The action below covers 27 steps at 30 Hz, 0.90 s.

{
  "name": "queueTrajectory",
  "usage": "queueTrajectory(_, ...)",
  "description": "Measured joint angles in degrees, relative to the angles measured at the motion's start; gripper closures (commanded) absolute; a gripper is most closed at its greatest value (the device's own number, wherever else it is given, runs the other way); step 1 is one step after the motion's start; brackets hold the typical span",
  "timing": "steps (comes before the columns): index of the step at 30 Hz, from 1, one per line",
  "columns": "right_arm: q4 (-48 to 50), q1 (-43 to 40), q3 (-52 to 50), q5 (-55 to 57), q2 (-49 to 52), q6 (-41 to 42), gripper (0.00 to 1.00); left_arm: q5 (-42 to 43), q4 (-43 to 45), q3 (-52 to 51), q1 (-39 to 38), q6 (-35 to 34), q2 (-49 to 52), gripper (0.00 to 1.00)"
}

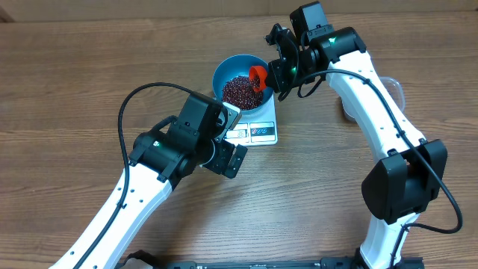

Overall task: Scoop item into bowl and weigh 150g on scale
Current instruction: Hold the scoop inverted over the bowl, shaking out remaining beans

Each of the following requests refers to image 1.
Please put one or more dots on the blue bowl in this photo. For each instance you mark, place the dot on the blue bowl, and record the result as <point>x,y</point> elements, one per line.
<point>234,66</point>

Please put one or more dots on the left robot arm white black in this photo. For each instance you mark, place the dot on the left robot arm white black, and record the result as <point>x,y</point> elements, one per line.
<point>160,159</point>

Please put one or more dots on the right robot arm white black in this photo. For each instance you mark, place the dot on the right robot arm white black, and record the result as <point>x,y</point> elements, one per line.
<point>408,168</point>

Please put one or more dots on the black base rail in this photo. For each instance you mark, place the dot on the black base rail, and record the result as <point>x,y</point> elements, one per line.
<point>324,263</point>

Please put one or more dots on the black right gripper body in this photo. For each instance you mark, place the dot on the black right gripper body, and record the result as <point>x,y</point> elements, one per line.
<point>287,75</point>

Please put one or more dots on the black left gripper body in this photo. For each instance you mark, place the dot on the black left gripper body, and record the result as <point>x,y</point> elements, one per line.
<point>218,163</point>

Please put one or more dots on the red measuring scoop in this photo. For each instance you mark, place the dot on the red measuring scoop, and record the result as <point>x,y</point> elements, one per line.
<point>257,76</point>

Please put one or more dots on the red beans in bowl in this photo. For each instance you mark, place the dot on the red beans in bowl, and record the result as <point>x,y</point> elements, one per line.
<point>239,93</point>

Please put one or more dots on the clear plastic container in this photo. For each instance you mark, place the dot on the clear plastic container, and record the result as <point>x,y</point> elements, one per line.
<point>393,87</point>

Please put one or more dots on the white kitchen scale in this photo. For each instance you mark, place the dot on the white kitchen scale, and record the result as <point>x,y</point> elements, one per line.
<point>257,127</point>

